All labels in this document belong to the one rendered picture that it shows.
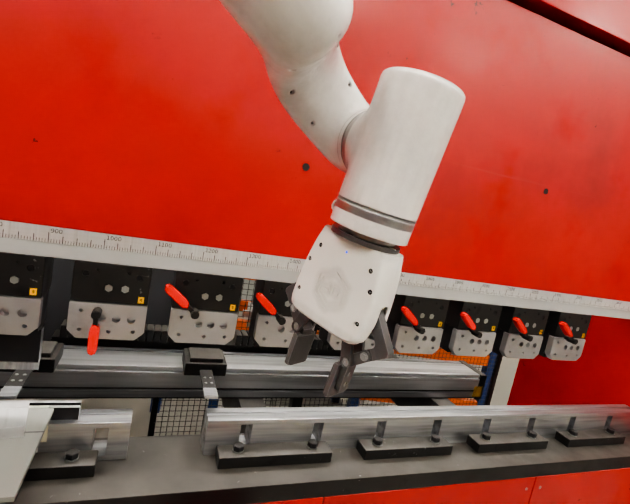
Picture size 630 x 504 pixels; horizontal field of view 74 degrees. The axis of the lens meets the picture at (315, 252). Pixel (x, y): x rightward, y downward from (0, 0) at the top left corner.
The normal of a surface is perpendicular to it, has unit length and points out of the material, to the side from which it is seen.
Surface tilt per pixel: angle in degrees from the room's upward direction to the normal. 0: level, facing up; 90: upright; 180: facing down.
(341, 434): 90
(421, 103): 95
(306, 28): 125
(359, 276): 88
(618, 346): 90
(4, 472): 0
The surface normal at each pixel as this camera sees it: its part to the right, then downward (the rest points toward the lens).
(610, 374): -0.92, -0.13
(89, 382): 0.34, 0.19
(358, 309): -0.55, -0.02
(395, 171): -0.07, 0.20
